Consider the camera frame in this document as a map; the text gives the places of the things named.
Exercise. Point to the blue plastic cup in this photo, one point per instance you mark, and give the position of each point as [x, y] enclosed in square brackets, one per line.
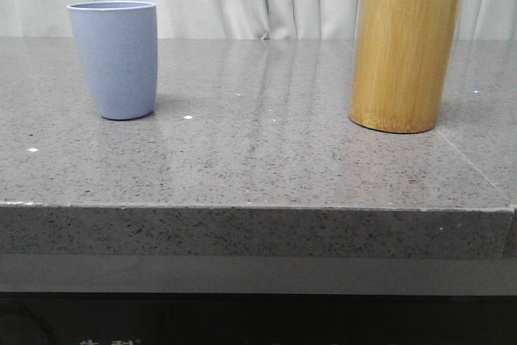
[118, 47]

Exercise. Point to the bamboo cylinder holder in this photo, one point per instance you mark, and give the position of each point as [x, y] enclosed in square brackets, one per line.
[401, 60]

